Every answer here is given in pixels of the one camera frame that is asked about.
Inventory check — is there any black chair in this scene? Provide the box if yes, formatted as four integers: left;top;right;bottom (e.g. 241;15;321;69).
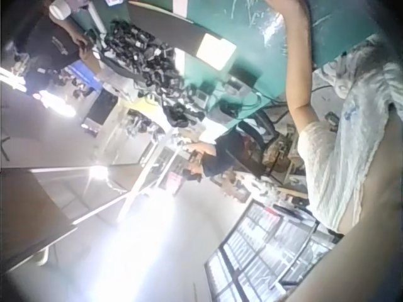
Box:
225;111;281;179

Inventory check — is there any black box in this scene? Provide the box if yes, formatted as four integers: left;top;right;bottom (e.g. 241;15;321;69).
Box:
229;61;264;89

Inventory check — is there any white paper sheet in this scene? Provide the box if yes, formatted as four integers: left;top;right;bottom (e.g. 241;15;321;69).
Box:
195;33;237;72

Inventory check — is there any heap of black devices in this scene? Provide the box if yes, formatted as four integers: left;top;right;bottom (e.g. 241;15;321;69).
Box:
102;18;208;128

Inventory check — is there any black monitor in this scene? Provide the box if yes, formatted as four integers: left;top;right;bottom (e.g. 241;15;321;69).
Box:
84;89;120;126

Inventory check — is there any glass display cabinet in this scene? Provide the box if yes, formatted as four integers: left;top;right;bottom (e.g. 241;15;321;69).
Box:
203;201;339;302

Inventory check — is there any green cutting mat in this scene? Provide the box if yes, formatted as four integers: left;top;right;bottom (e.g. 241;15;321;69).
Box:
176;0;383;130

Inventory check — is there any grey flat board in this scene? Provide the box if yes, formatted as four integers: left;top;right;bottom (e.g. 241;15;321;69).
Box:
127;0;207;57

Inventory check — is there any brown wooden table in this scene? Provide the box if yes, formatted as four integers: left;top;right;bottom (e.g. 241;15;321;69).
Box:
0;166;78;273

